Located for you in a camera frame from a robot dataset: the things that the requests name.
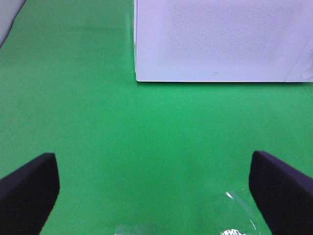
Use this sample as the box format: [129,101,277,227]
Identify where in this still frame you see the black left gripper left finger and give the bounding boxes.
[0,153,60,235]

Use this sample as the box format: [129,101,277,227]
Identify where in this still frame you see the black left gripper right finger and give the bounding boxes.
[248,150,313,235]

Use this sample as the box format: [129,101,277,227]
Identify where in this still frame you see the clear tape strip on table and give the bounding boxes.
[219,191,259,235]

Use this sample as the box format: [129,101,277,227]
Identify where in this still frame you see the white microwave oven body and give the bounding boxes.
[133,0,313,83]

